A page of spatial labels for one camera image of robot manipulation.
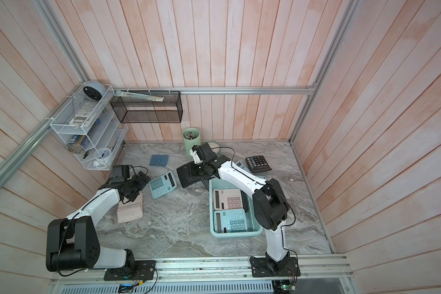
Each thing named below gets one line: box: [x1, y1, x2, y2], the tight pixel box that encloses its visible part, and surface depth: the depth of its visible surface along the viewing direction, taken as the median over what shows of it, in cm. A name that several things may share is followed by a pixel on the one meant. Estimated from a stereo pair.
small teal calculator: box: [213, 208, 249, 234], surface depth 82 cm
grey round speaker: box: [83, 80, 106, 102], surface depth 83 cm
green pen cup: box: [182, 127, 201, 157], surface depth 103 cm
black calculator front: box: [240, 190, 249, 213], surface depth 91 cm
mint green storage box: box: [208, 177, 264, 239], surface depth 83 cm
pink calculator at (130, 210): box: [117, 192, 144, 224], surface depth 89 cm
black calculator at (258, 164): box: [245, 154, 272, 173], surface depth 109 cm
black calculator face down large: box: [176, 160, 202, 189], surface depth 100 cm
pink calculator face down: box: [212, 188, 244, 211], surface depth 92 cm
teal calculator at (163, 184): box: [148, 170, 178, 200], surface depth 99 cm
